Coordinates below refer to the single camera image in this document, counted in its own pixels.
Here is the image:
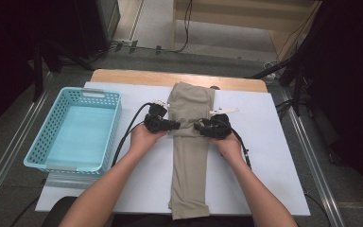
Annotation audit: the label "person's left hand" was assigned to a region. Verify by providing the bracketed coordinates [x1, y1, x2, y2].
[129, 124, 168, 159]

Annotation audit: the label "dark cabinet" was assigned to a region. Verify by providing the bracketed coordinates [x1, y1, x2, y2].
[74, 0, 121, 61]

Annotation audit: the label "beige pants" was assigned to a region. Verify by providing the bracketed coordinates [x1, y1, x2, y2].
[166, 81, 216, 220]

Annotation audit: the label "black slanted stand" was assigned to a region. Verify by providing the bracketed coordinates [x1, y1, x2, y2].
[247, 0, 332, 117]

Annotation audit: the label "light wooden furniture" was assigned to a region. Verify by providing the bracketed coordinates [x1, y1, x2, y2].
[170, 0, 324, 62]

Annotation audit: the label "person's dark-clothed knee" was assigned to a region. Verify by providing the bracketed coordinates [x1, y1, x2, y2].
[42, 196, 78, 227]

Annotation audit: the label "black tripod stand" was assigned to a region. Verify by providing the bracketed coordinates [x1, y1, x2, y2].
[31, 41, 95, 102]

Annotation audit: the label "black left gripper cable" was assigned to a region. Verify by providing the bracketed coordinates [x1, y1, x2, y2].
[111, 102, 154, 168]

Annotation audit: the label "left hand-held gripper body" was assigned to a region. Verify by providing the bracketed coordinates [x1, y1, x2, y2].
[144, 99, 170, 133]

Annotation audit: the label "black hanging cable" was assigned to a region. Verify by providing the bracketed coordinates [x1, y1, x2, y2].
[157, 0, 194, 55]

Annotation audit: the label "person's dark-clothed lap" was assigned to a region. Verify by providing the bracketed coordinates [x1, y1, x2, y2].
[112, 214, 254, 227]

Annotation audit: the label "dark curtain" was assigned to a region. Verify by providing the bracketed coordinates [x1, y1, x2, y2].
[0, 0, 77, 140]
[308, 0, 363, 209]

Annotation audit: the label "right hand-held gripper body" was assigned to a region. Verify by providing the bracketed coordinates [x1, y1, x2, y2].
[204, 107, 240, 140]

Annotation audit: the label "metal frame rail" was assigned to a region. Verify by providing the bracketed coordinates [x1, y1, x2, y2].
[0, 71, 55, 218]
[280, 85, 348, 227]

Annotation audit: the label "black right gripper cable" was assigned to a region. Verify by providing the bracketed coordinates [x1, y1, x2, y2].
[230, 127, 253, 169]

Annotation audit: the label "light blue plastic basket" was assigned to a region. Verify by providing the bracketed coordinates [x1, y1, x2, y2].
[23, 86, 123, 176]

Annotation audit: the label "bundle of black cables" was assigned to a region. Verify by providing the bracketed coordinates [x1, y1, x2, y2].
[273, 97, 297, 120]

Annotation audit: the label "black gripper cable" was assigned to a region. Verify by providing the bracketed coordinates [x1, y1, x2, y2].
[111, 102, 154, 168]
[230, 127, 253, 169]

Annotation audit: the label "person's right hand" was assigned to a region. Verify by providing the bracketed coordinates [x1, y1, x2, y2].
[209, 132, 244, 165]

